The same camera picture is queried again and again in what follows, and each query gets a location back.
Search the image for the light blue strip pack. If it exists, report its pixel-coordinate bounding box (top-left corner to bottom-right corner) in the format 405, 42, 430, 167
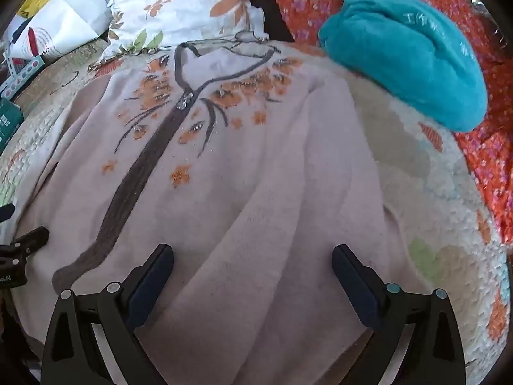
0, 55, 45, 97

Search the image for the orange floral blanket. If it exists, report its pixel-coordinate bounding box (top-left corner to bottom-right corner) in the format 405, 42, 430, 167
254, 0, 513, 245

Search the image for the white perforated metal bar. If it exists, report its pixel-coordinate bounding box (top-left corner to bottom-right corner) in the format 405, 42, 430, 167
3, 46, 21, 78

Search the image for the teal cardboard box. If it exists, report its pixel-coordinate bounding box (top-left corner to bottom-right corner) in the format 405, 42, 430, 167
0, 98, 25, 155

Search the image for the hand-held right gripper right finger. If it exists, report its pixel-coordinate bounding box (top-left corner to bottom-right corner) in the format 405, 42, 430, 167
331, 244, 467, 385

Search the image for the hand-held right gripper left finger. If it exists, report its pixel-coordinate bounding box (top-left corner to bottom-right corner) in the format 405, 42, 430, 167
41, 243, 175, 385

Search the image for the white floral pillow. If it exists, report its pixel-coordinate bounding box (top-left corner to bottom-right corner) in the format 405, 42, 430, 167
98, 0, 269, 63

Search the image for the pink embroidered sweater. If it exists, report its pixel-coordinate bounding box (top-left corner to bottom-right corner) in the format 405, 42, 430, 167
8, 42, 425, 385

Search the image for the white and yellow plastic bag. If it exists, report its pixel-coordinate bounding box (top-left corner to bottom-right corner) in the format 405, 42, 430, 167
8, 0, 111, 65

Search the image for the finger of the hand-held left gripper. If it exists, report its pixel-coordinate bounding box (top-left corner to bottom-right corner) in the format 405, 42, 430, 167
12, 227, 49, 255

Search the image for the cream fluffy printed blanket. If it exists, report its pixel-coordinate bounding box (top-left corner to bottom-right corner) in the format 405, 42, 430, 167
0, 38, 509, 385

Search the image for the teal fleece cloth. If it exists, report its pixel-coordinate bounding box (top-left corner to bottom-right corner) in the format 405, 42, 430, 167
318, 0, 489, 133

